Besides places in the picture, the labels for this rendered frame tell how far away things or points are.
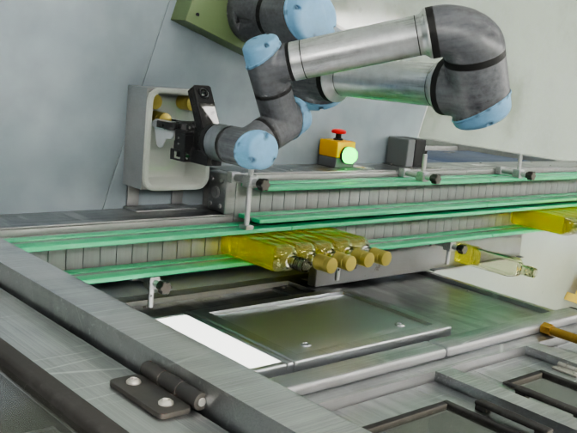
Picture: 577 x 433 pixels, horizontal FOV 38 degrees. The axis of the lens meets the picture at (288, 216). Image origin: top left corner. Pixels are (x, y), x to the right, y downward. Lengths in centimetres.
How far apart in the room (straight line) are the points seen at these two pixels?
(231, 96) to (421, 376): 83
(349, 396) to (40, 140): 82
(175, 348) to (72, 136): 131
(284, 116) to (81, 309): 107
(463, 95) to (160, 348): 115
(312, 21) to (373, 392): 78
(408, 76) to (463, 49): 17
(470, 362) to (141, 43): 98
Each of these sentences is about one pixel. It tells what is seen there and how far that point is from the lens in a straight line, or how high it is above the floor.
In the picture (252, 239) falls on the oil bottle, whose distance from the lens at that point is 183.
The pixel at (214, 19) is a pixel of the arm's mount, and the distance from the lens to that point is 192.
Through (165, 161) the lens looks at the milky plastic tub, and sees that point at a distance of 192.
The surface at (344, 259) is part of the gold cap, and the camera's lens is 180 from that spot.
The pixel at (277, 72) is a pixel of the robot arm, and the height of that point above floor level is 115.
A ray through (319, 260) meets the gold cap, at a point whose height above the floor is 114.
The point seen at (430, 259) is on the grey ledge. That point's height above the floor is 88.
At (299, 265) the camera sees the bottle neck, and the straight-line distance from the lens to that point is 174.
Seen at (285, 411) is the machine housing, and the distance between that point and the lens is 46.
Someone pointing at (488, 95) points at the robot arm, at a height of 144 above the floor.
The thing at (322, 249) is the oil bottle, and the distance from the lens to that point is 184.
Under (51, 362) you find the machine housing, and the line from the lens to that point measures 57.
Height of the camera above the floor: 236
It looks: 46 degrees down
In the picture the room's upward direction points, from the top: 106 degrees clockwise
